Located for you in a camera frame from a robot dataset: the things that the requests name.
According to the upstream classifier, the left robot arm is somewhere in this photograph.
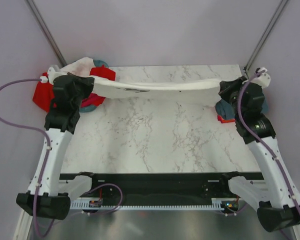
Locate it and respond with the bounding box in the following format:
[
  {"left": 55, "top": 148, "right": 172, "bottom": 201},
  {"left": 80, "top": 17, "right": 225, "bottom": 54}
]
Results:
[{"left": 16, "top": 73, "right": 100, "bottom": 220}]

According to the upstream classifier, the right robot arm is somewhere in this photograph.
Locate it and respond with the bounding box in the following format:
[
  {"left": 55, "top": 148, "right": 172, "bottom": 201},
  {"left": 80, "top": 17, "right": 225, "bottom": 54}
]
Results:
[{"left": 218, "top": 78, "right": 300, "bottom": 232}]

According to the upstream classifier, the red t-shirt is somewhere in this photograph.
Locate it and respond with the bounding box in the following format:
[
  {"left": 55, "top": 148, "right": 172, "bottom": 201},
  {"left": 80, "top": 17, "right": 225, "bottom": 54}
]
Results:
[{"left": 31, "top": 65, "right": 117, "bottom": 113}]

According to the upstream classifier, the magenta t-shirt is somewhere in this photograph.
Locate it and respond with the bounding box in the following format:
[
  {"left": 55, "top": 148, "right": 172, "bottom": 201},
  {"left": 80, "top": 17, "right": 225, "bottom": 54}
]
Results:
[{"left": 81, "top": 95, "right": 106, "bottom": 108}]

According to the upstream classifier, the folded grey-blue t-shirt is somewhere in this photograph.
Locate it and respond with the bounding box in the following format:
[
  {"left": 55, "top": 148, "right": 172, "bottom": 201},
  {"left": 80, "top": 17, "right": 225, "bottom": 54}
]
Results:
[{"left": 215, "top": 99, "right": 269, "bottom": 120}]

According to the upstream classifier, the folded red-orange t-shirt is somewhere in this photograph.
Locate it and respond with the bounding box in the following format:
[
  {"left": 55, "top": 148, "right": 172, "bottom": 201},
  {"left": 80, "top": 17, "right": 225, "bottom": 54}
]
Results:
[{"left": 217, "top": 115, "right": 235, "bottom": 124}]

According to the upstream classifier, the teal laundry basket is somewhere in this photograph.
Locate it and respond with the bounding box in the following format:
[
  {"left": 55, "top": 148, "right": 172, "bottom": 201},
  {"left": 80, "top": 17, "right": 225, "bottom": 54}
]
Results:
[{"left": 79, "top": 60, "right": 116, "bottom": 113}]

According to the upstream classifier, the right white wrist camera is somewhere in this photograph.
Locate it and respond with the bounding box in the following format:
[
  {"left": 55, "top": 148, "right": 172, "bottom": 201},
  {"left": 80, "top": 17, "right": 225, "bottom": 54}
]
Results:
[{"left": 243, "top": 67, "right": 271, "bottom": 89}]

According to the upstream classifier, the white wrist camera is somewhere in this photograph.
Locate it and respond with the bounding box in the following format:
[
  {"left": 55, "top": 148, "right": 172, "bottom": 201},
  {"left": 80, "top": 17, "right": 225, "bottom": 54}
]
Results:
[
  {"left": 243, "top": 67, "right": 271, "bottom": 89},
  {"left": 40, "top": 65, "right": 67, "bottom": 85}
]

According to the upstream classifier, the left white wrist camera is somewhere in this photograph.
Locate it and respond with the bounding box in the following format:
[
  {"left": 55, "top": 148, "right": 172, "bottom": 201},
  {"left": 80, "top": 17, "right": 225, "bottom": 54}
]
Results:
[{"left": 40, "top": 65, "right": 67, "bottom": 85}]

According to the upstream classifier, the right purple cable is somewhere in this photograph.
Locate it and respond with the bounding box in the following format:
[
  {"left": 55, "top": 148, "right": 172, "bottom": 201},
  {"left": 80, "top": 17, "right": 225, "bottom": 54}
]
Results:
[{"left": 221, "top": 69, "right": 300, "bottom": 240}]

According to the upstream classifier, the purple cable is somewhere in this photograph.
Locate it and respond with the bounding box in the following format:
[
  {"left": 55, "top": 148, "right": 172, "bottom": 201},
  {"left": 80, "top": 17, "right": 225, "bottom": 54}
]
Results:
[
  {"left": 0, "top": 77, "right": 123, "bottom": 238},
  {"left": 221, "top": 69, "right": 300, "bottom": 240}
]

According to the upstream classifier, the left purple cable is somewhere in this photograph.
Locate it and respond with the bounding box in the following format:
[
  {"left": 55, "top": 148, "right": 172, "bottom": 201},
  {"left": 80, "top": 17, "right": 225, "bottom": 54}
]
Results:
[{"left": 0, "top": 77, "right": 123, "bottom": 238}]

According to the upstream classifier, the left aluminium frame post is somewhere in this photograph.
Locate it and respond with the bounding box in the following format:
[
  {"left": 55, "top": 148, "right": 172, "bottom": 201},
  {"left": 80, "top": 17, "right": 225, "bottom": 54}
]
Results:
[{"left": 25, "top": 0, "right": 67, "bottom": 67}]

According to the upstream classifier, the aluminium frame post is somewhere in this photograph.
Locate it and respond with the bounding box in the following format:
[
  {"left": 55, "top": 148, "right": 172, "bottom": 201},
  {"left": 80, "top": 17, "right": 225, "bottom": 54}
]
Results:
[
  {"left": 25, "top": 0, "right": 67, "bottom": 67},
  {"left": 240, "top": 0, "right": 290, "bottom": 76}
]

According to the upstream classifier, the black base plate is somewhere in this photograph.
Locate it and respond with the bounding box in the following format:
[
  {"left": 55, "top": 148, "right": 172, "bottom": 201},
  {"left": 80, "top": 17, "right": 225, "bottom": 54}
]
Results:
[{"left": 58, "top": 171, "right": 266, "bottom": 207}]

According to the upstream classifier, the right aluminium frame post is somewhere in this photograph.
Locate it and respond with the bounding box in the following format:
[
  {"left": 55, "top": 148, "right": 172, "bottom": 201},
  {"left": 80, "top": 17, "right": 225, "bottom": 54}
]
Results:
[{"left": 240, "top": 0, "right": 290, "bottom": 76}]

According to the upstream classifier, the white slotted cable duct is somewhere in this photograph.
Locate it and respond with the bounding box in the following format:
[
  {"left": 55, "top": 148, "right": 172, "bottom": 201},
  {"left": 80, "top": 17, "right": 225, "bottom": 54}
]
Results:
[{"left": 70, "top": 197, "right": 240, "bottom": 211}]

